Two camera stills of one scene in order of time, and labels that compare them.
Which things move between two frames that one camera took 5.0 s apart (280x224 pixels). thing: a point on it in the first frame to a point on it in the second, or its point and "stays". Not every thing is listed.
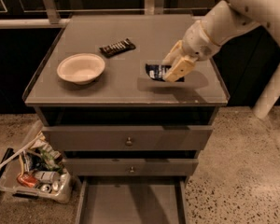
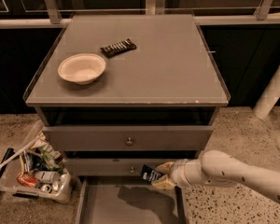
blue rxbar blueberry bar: [157, 72] to [149, 175]
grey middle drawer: [127, 167] stays
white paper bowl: [81, 68] stays
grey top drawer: [127, 138] stays
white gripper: [198, 45] to [178, 173]
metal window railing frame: [49, 15] stays
